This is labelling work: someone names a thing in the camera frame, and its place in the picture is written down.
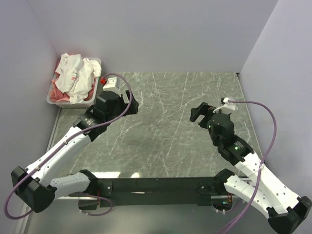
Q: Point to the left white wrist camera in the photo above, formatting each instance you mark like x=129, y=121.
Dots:
x=111, y=90

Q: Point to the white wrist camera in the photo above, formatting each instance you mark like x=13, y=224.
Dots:
x=111, y=90
x=226, y=107

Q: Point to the white t shirt red print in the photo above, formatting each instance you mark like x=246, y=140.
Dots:
x=76, y=76

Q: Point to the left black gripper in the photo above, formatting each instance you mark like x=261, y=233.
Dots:
x=125, y=106

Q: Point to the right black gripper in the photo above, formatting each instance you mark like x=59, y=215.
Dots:
x=195, y=112

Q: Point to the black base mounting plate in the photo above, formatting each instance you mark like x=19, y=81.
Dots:
x=158, y=191

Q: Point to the aluminium rail frame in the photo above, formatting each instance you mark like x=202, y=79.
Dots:
x=76, y=198

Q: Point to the pink t shirt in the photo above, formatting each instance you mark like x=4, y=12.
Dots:
x=57, y=93

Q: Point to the white plastic bin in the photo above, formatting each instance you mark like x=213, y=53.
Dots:
x=73, y=103

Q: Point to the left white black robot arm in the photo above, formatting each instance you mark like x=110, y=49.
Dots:
x=38, y=186

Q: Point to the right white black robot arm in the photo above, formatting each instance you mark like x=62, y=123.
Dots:
x=284, y=209

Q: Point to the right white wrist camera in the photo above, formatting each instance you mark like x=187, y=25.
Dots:
x=226, y=107

